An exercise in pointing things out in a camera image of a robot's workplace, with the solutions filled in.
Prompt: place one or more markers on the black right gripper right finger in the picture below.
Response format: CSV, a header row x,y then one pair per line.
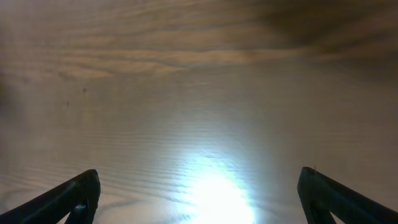
x,y
323,198

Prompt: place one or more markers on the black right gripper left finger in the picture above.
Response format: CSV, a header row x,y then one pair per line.
x,y
76,200

